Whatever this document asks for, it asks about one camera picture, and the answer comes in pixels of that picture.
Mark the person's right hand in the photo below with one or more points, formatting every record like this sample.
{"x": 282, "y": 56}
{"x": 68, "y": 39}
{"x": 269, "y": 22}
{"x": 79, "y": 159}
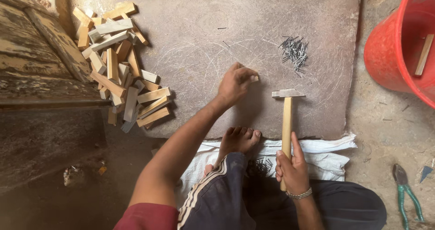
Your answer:
{"x": 294, "y": 170}

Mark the person's left hand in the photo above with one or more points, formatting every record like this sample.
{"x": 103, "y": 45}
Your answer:
{"x": 234, "y": 84}

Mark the person's left fingers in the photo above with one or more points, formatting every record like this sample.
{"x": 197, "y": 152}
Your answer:
{"x": 246, "y": 73}

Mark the small wooden block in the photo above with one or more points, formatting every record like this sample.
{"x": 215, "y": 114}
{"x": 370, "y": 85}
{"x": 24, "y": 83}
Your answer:
{"x": 255, "y": 78}

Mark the flat stone work slab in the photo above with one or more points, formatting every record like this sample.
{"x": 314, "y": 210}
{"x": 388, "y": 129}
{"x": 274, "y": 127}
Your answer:
{"x": 244, "y": 60}

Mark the pile of steel nails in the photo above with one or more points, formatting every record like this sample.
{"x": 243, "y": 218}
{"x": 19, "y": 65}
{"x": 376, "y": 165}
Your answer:
{"x": 294, "y": 53}

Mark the person's foot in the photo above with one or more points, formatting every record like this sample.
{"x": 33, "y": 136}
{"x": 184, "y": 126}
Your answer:
{"x": 234, "y": 143}

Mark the small heap of dark nails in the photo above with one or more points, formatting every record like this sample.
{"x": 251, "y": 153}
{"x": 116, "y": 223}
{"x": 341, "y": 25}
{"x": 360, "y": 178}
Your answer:
{"x": 263, "y": 165}

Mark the white woven sack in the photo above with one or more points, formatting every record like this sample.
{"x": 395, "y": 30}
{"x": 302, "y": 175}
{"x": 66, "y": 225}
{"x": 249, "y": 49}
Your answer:
{"x": 326, "y": 155}

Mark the pile of wooden blocks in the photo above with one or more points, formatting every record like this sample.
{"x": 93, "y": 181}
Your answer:
{"x": 119, "y": 67}

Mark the dark striped track pants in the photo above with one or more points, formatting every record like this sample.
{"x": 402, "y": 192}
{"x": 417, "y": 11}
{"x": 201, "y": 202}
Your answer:
{"x": 272, "y": 202}

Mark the red plastic bucket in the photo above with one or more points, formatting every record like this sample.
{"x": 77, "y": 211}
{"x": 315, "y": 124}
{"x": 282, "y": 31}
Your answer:
{"x": 404, "y": 43}

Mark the maroon shirt sleeve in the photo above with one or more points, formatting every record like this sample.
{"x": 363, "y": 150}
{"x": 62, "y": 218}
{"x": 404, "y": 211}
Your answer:
{"x": 148, "y": 217}

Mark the wooden stick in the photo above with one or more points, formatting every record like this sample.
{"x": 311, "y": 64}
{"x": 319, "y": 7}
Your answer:
{"x": 424, "y": 54}

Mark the weathered wooden plank structure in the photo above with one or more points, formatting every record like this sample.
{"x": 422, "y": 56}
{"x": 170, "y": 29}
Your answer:
{"x": 44, "y": 50}

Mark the blue grey shard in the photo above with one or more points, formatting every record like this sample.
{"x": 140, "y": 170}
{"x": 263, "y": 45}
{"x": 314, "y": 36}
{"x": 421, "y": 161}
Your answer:
{"x": 424, "y": 173}

